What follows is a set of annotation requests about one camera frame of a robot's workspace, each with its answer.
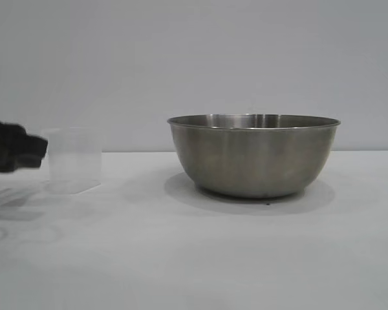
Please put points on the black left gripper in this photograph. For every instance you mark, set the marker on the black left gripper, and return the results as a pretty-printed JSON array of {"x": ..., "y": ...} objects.
[{"x": 4, "y": 142}]

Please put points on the clear plastic measuring cup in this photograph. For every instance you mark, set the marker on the clear plastic measuring cup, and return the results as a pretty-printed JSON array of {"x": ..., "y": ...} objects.
[{"x": 74, "y": 161}]

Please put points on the stainless steel mixing bowl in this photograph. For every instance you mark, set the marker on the stainless steel mixing bowl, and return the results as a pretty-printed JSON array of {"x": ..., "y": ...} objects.
[{"x": 253, "y": 158}]

